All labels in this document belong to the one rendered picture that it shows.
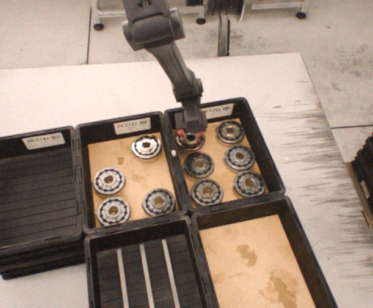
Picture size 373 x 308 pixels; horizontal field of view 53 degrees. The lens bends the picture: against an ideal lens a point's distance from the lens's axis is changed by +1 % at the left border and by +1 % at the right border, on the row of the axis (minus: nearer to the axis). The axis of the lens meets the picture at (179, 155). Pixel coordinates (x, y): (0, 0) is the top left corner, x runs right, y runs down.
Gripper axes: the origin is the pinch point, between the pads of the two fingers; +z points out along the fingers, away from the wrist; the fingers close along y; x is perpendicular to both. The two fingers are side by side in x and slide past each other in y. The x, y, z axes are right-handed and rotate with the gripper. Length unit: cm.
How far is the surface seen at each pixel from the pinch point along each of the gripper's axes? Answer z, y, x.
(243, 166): 1.0, 16.2, -13.7
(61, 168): 3.6, -44.8, -6.3
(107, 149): 3.8, -29.6, 0.2
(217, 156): 4.1, 8.5, -6.9
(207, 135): 4.2, 6.7, 2.6
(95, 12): 75, -51, 179
